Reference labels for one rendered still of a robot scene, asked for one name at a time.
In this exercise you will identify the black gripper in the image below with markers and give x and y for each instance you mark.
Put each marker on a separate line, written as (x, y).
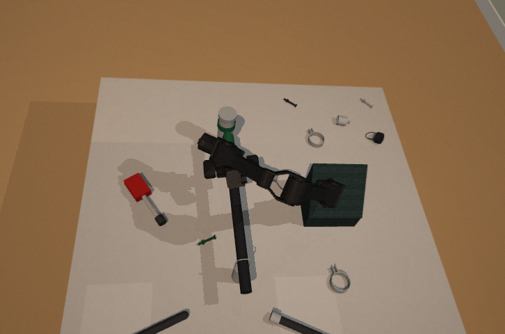
(211, 171)

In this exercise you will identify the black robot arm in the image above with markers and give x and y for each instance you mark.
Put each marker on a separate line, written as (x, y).
(296, 190)

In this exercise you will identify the black cylinder with grey end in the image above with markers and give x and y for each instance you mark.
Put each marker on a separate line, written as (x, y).
(166, 323)
(277, 318)

